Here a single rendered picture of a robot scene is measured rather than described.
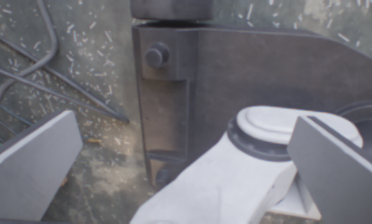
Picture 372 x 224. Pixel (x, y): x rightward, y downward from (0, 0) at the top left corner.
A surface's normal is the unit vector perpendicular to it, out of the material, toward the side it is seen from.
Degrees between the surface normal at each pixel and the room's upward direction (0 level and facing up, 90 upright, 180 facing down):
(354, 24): 0
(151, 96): 0
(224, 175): 90
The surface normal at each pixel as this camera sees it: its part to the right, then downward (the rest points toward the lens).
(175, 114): -0.21, 0.47
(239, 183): 0.02, -0.88
